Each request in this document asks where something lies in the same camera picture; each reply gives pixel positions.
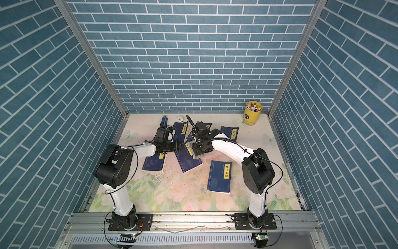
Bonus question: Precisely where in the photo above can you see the grey striped cleaning cloth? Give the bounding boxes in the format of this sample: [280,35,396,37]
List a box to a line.
[192,143,204,159]

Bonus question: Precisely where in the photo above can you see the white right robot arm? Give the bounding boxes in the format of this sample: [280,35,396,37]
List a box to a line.
[191,122,276,229]

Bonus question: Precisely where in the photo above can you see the blue book Yuewei notes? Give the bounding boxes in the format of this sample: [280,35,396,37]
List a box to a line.
[186,122,212,142]

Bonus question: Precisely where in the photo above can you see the blue book Mengxi notes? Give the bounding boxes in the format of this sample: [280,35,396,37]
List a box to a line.
[207,161,232,194]

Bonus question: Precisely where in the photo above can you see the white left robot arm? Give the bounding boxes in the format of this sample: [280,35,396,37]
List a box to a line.
[93,127,181,230]

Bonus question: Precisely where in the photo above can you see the blue book Zhuangzi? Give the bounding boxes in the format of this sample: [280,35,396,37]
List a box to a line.
[220,126,239,141]

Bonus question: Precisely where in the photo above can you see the yellow pen holder cup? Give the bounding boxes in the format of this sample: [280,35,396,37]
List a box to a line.
[243,101,263,126]

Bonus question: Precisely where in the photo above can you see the blue book Hanfeizi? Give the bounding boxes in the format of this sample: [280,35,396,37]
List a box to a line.
[173,122,188,144]

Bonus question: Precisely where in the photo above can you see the blue book Shijing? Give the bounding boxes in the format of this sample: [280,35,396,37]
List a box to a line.
[142,153,166,171]

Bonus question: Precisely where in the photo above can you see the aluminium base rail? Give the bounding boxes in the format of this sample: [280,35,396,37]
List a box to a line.
[56,211,328,249]

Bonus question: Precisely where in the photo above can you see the blue book Tang poems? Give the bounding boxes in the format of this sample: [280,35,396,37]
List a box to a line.
[175,142,203,173]

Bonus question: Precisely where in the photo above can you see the blue black stapler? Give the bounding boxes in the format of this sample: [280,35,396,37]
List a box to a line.
[160,115,168,129]

